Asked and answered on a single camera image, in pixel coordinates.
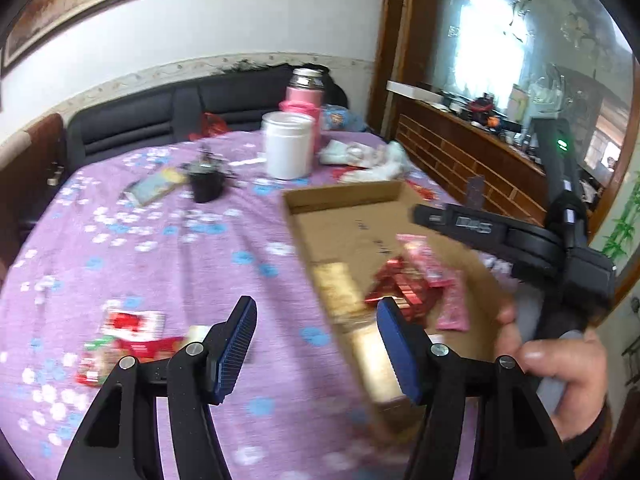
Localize white red snack packet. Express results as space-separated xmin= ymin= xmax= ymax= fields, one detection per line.
xmin=99 ymin=310 xmax=167 ymax=342

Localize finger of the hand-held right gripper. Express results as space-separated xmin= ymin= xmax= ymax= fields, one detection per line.
xmin=411 ymin=203 xmax=513 ymax=252

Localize person's right hand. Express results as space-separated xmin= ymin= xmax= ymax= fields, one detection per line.
xmin=495 ymin=304 xmax=609 ymax=438

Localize large wall mirror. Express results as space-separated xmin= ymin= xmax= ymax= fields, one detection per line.
xmin=425 ymin=0 xmax=637 ymax=177

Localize white plastic jar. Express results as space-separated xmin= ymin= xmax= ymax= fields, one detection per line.
xmin=261 ymin=111 xmax=315 ymax=181

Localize red object on sideboard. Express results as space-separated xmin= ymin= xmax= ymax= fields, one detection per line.
xmin=466 ymin=94 xmax=497 ymax=117

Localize green bamboo wall sticker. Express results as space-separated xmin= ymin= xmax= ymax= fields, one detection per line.
xmin=601 ymin=199 xmax=640 ymax=262

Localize red plastic bag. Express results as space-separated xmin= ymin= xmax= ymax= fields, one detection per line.
xmin=189 ymin=112 xmax=229 ymax=141

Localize green snack packet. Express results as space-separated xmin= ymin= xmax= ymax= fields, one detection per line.
xmin=75 ymin=340 xmax=122 ymax=387

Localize person's right forearm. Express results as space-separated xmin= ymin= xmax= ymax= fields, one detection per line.
xmin=565 ymin=402 xmax=614 ymax=469

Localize pink cup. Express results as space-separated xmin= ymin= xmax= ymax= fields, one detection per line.
xmin=278 ymin=100 xmax=322 ymax=154

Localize dark red snack packet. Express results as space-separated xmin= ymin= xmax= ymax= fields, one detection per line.
xmin=365 ymin=256 xmax=408 ymax=306

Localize blue cartoon bag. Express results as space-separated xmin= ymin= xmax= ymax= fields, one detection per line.
xmin=320 ymin=104 xmax=369 ymax=134

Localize cardboard box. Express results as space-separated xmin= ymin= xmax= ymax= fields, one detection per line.
xmin=282 ymin=180 xmax=516 ymax=438

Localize white plastic bags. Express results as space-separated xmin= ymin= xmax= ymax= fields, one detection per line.
xmin=320 ymin=139 xmax=417 ymax=184

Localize black pot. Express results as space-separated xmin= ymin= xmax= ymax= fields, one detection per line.
xmin=179 ymin=145 xmax=239 ymax=205

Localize wooden chair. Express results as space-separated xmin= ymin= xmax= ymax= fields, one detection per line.
xmin=0 ymin=112 xmax=69 ymax=263

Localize pink snack packet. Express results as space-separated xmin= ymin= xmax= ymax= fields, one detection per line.
xmin=435 ymin=270 xmax=472 ymax=334
xmin=396 ymin=232 xmax=432 ymax=287

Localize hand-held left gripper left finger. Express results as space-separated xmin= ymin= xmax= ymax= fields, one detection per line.
xmin=56 ymin=295 xmax=258 ymax=480

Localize black sofa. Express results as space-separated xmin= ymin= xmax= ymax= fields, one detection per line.
xmin=65 ymin=62 xmax=351 ymax=173

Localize framed painting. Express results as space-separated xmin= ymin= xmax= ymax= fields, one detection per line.
xmin=0 ymin=0 xmax=217 ymax=75

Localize small red snack packet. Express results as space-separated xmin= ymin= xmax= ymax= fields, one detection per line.
xmin=117 ymin=337 xmax=187 ymax=364

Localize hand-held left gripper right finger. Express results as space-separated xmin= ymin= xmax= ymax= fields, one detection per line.
xmin=376 ymin=296 xmax=561 ymax=480

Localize yellow blue booklet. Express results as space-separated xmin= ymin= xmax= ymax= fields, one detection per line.
xmin=122 ymin=167 xmax=189 ymax=207

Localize purple floral tablecloth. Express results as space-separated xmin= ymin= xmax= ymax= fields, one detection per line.
xmin=0 ymin=130 xmax=501 ymax=480

